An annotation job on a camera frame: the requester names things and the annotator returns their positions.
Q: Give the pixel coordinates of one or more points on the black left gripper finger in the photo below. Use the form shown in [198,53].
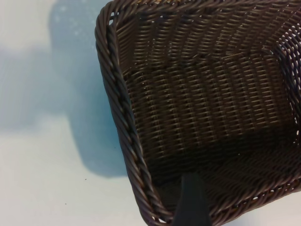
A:
[191,204]

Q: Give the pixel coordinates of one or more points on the dark brown woven basket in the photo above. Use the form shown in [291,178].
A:
[211,106]

